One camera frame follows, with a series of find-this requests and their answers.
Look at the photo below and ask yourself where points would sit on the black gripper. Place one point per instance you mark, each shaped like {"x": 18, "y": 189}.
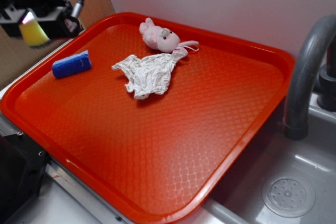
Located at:
{"x": 54, "y": 17}

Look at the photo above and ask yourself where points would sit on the yellow green sponge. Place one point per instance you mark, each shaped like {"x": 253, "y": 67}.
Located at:
{"x": 33, "y": 35}

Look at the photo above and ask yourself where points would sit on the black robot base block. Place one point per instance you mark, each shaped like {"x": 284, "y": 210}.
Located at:
{"x": 23, "y": 165}

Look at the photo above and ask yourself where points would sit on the blue sponge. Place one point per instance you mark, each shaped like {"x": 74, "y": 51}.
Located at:
{"x": 71, "y": 65}

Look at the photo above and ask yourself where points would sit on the crumpled white cloth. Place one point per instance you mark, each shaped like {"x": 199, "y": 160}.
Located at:
{"x": 149, "y": 75}

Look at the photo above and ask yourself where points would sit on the pink plush bunny toy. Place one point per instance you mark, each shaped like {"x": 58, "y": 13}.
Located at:
{"x": 163, "y": 39}

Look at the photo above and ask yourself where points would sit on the red plastic tray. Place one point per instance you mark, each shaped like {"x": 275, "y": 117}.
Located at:
{"x": 154, "y": 160}

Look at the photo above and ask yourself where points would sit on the grey curved faucet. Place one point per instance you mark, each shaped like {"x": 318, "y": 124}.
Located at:
{"x": 305, "y": 77}

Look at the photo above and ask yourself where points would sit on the grey plastic sink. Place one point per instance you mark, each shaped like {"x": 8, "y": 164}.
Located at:
{"x": 237, "y": 197}

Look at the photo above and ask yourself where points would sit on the black faucet knob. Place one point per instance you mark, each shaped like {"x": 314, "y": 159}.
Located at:
{"x": 326, "y": 99}

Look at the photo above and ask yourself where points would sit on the clear round sink drain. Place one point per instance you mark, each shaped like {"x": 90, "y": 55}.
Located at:
{"x": 288, "y": 195}

